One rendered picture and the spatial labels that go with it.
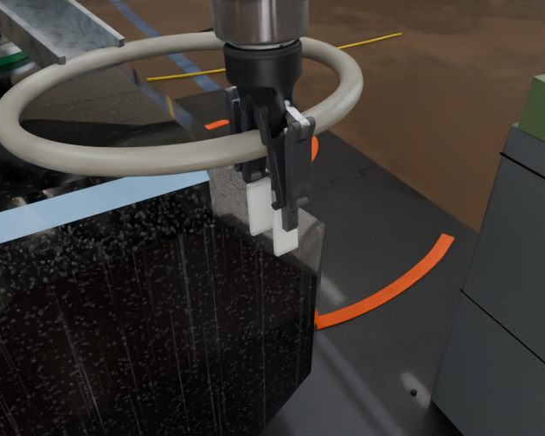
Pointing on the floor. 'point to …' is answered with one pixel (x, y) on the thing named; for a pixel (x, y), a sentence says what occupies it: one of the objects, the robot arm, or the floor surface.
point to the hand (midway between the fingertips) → (272, 217)
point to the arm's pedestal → (511, 304)
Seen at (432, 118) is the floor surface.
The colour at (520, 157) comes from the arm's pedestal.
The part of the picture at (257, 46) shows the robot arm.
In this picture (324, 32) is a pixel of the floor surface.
